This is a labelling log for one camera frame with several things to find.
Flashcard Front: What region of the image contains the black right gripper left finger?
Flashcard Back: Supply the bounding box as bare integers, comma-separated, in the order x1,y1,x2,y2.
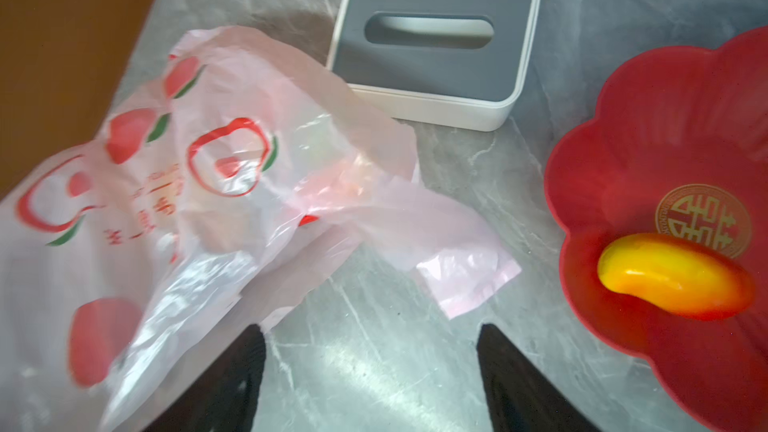
146,325,267,432

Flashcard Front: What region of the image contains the red flower-shaped plate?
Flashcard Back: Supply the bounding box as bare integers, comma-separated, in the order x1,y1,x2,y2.
544,28,767,431

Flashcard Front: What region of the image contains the pink printed plastic bag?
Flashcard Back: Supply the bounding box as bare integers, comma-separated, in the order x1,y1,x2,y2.
1,26,520,431

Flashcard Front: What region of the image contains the small yellow red apple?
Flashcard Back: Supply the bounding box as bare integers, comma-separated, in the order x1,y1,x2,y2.
597,233,756,321

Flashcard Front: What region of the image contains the white grey tissue box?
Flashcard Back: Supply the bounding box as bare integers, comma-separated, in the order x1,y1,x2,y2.
326,0,541,132

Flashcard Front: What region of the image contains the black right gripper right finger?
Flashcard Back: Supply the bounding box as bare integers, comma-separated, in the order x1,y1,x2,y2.
476,324,597,432

